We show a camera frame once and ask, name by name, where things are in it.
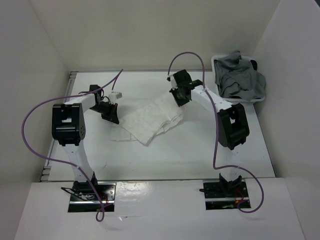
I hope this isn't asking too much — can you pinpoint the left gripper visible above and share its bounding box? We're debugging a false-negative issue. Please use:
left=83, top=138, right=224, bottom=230
left=89, top=101, right=119, bottom=125

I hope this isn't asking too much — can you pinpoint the white pleated skirt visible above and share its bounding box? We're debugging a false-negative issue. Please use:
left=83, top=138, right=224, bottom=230
left=109, top=92, right=184, bottom=147

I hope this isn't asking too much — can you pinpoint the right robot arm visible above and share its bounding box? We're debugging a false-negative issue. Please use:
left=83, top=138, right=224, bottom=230
left=167, top=69, right=250, bottom=197

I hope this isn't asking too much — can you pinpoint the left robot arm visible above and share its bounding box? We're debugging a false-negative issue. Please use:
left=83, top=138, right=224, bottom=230
left=52, top=84, right=122, bottom=200

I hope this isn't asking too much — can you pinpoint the grey skirt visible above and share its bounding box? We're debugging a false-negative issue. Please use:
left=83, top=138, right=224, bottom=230
left=212, top=50, right=266, bottom=102

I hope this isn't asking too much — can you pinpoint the white laundry basket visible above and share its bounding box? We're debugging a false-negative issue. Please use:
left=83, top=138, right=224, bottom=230
left=211, top=54, right=265, bottom=104

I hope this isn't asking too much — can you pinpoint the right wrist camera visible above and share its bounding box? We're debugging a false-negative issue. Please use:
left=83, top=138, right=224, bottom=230
left=166, top=75, right=178, bottom=90

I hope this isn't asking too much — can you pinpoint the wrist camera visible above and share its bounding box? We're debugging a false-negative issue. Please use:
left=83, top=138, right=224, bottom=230
left=166, top=75, right=178, bottom=90
left=108, top=91, right=123, bottom=104

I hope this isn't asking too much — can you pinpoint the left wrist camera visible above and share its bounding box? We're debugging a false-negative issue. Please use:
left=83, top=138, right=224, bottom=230
left=108, top=91, right=123, bottom=104

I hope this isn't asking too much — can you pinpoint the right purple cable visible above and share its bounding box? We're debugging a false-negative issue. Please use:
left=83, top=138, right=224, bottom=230
left=167, top=51, right=265, bottom=213

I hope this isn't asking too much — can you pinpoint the purple cable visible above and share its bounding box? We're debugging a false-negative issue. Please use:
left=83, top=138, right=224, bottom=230
left=21, top=68, right=124, bottom=222
left=167, top=51, right=265, bottom=213

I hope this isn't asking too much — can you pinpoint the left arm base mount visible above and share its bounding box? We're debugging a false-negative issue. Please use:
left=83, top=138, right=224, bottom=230
left=60, top=182, right=116, bottom=213

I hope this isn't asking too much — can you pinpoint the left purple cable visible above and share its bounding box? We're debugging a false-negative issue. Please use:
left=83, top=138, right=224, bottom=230
left=21, top=68, right=124, bottom=222

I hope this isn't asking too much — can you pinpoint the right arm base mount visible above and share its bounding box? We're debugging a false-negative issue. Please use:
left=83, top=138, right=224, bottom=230
left=199, top=179, right=251, bottom=210

